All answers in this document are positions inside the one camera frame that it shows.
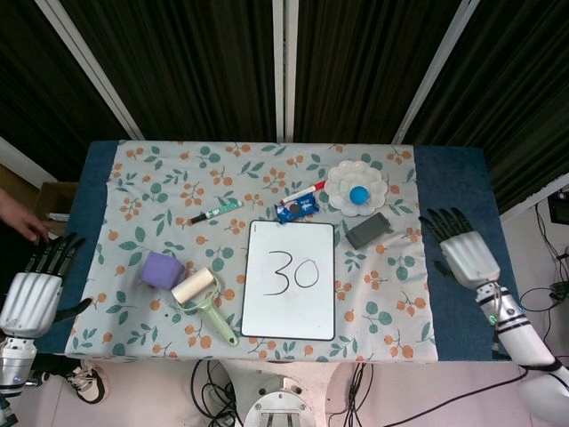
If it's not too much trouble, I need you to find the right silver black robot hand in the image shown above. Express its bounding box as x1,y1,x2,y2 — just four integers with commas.
419,206,501,287

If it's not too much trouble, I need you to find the bystander bare hand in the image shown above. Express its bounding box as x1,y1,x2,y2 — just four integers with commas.
12,206,51,244

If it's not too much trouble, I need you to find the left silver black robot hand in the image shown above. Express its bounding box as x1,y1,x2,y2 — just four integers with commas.
0,234,93,339

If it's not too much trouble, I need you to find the grey board eraser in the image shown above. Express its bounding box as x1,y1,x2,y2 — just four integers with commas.
345,212,394,250

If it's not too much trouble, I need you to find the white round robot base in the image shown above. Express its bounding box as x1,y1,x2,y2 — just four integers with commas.
243,375,328,427

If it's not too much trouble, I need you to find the bystander forearm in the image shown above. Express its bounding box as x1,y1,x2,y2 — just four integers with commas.
0,189,21,228

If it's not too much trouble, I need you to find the brown cardboard box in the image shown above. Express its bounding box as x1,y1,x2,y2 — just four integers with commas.
28,181,80,237

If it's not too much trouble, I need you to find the blue table cover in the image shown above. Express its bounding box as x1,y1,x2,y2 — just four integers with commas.
33,140,534,357

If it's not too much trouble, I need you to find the black white sneaker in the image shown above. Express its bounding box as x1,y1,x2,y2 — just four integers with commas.
66,359,110,405

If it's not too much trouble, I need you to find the small black electronic device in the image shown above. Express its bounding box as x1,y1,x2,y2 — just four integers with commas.
547,189,569,223

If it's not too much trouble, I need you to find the purple foam cube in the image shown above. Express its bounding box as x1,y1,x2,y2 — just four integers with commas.
139,251,186,290

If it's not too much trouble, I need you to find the white flower-shaped paint palette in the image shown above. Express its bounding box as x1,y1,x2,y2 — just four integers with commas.
325,159,389,218

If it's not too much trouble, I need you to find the floral fruit-print tablecloth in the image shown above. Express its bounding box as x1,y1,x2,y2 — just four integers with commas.
65,140,440,364

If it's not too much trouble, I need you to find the green lint roller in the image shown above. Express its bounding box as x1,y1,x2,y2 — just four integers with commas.
171,266,240,348

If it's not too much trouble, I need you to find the blue cookie packet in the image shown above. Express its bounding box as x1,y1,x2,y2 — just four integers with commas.
273,194,320,222

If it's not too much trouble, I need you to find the red white marker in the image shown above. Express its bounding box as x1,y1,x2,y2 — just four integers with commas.
282,180,329,205

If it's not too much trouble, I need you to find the white dry-erase board black rim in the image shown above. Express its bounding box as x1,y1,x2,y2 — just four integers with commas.
240,219,336,342

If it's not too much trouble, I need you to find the green marker black cap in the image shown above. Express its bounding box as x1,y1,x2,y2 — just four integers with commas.
186,199,244,226

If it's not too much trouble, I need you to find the black floor cable bundle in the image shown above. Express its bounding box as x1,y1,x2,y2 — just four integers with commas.
190,359,236,427
519,199,569,339
326,362,528,427

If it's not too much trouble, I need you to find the white partition frame post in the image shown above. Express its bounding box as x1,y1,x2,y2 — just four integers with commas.
390,0,481,146
35,0,146,141
271,0,299,143

